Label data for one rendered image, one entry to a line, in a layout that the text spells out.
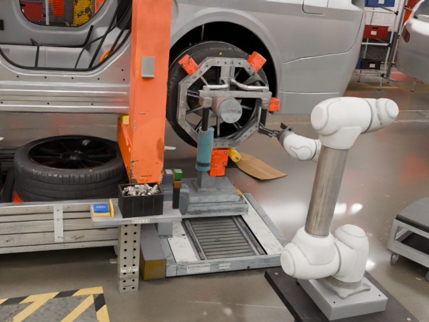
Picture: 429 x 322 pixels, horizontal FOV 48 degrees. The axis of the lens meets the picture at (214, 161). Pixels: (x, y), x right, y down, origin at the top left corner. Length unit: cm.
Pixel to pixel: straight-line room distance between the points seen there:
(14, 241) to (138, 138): 85
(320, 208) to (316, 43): 152
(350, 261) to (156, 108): 114
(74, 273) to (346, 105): 172
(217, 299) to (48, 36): 287
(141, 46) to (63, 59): 140
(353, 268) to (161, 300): 100
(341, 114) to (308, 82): 148
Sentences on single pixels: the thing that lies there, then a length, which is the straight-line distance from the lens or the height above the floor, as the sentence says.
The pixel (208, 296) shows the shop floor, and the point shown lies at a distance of 262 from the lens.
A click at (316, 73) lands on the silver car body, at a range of 323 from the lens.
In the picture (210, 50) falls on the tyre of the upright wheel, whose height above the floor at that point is 115.
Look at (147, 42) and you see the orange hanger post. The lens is 231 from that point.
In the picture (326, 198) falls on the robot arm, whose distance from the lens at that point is 189.
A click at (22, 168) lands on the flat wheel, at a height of 49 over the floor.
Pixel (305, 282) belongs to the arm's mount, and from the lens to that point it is 225.
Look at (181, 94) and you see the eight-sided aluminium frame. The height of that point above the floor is 91.
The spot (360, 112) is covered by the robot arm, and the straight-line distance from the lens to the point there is 180.
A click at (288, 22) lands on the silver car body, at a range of 308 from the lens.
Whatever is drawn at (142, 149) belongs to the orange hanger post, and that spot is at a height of 72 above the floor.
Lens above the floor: 160
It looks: 22 degrees down
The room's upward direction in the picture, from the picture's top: 6 degrees clockwise
